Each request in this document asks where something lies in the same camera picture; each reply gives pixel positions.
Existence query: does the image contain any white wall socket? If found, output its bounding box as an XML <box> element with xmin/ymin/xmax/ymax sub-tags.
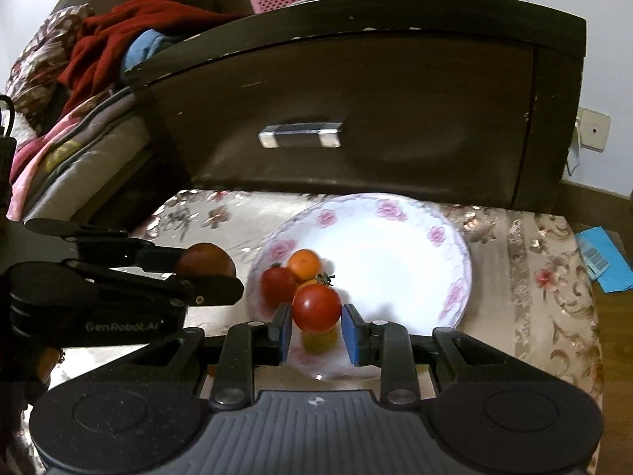
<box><xmin>576</xmin><ymin>108</ymin><xmax>613</xmax><ymax>152</ymax></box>

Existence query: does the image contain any red cloth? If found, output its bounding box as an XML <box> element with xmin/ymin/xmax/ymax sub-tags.
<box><xmin>58</xmin><ymin>0</ymin><xmax>243</xmax><ymax>105</ymax></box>

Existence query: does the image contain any white floral-rimmed plate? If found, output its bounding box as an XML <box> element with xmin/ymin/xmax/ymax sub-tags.
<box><xmin>246</xmin><ymin>193</ymin><xmax>473</xmax><ymax>382</ymax></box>

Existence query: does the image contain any floral beige tablecloth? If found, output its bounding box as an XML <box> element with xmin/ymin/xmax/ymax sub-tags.
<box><xmin>0</xmin><ymin>188</ymin><xmax>605</xmax><ymax>475</ymax></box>

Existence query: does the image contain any blue packet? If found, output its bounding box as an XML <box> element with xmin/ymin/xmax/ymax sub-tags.
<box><xmin>576</xmin><ymin>226</ymin><xmax>633</xmax><ymax>294</ymax></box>

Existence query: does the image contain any dark wooden nightstand drawer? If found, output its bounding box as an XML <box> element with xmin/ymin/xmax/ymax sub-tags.
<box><xmin>121</xmin><ymin>0</ymin><xmax>587</xmax><ymax>213</ymax></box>

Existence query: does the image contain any patterned quilt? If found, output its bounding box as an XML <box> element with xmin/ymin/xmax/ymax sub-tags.
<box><xmin>5</xmin><ymin>4</ymin><xmax>95</xmax><ymax>129</ymax></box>

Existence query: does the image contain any large dark red tomato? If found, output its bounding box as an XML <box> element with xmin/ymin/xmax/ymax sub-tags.
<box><xmin>175</xmin><ymin>242</ymin><xmax>237</xmax><ymax>278</ymax></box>

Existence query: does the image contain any clear and metal drawer handle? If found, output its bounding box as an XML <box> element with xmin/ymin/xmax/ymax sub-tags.
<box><xmin>258</xmin><ymin>120</ymin><xmax>343</xmax><ymax>149</ymax></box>

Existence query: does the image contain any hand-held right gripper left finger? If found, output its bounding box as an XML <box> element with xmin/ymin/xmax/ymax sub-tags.
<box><xmin>131</xmin><ymin>302</ymin><xmax>294</xmax><ymax>405</ymax></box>

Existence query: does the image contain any black cable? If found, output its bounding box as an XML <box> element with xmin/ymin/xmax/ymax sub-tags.
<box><xmin>0</xmin><ymin>94</ymin><xmax>15</xmax><ymax>139</ymax></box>

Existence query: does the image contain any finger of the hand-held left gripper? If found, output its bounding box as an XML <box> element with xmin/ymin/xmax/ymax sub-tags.
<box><xmin>74</xmin><ymin>224</ymin><xmax>192</xmax><ymax>274</ymax></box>
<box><xmin>66</xmin><ymin>258</ymin><xmax>244</xmax><ymax>308</ymax></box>

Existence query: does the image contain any grey mattress pad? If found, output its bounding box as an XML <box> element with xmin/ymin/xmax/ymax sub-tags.
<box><xmin>20</xmin><ymin>84</ymin><xmax>149</xmax><ymax>223</ymax></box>

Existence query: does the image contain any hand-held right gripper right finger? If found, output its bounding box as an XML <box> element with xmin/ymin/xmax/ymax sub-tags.
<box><xmin>343</xmin><ymin>302</ymin><xmax>501</xmax><ymax>405</ymax></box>

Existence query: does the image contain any small red tomato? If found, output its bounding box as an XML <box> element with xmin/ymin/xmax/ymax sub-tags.
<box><xmin>292</xmin><ymin>272</ymin><xmax>343</xmax><ymax>334</ymax></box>
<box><xmin>261</xmin><ymin>264</ymin><xmax>300</xmax><ymax>305</ymax></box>

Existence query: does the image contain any blue cloth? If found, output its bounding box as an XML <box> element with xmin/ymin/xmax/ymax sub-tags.
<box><xmin>121</xmin><ymin>30</ymin><xmax>174</xmax><ymax>72</ymax></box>

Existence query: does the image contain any dark wooden drawer front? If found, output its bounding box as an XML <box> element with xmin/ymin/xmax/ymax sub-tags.
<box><xmin>148</xmin><ymin>32</ymin><xmax>540</xmax><ymax>199</ymax></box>

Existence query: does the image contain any pink blanket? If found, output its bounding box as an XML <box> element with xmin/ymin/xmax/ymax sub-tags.
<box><xmin>7</xmin><ymin>84</ymin><xmax>119</xmax><ymax>209</ymax></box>

